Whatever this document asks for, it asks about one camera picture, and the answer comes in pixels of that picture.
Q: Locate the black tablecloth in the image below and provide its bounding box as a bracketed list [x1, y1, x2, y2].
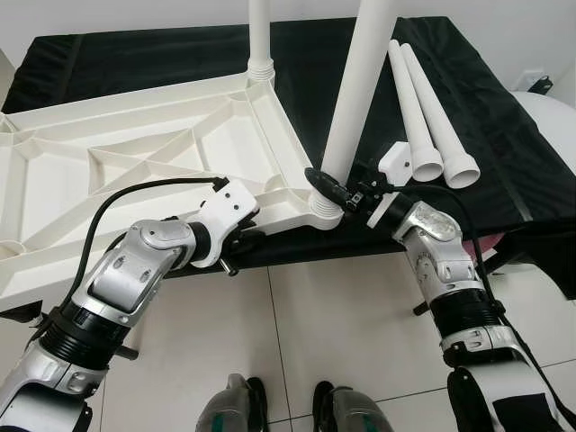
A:
[0, 16, 576, 298]

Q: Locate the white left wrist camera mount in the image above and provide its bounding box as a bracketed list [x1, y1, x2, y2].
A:
[193, 180, 262, 269]

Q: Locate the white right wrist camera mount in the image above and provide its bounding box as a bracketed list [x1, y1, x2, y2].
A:
[364, 142, 415, 226]

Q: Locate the white plastic table top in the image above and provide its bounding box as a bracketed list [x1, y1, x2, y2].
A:
[0, 70, 347, 311]

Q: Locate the grey robot right leg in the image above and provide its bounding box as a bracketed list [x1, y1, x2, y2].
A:
[313, 382, 392, 432]

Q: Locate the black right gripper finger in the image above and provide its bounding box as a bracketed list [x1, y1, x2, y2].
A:
[304, 166, 354, 206]

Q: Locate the grey robot leg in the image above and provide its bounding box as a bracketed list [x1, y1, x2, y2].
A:
[313, 382, 392, 432]
[196, 373, 271, 432]

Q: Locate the pink object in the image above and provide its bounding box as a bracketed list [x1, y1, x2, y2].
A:
[463, 232, 505, 262]

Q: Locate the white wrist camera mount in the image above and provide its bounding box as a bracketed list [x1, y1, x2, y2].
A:
[364, 142, 415, 226]
[193, 180, 262, 269]

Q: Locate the white plastic table leg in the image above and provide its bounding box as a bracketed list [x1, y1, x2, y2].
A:
[310, 0, 399, 230]
[387, 40, 445, 181]
[400, 43, 482, 190]
[247, 0, 276, 86]

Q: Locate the grey robot left leg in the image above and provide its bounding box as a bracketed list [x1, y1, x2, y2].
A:
[196, 373, 271, 432]

